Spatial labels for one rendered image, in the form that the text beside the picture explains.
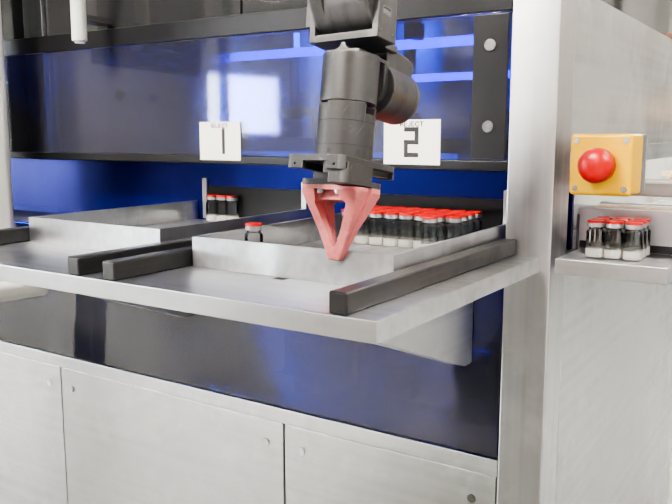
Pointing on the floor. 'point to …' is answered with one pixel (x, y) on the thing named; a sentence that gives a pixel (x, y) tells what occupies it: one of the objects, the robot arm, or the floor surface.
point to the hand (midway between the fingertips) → (336, 251)
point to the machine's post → (547, 438)
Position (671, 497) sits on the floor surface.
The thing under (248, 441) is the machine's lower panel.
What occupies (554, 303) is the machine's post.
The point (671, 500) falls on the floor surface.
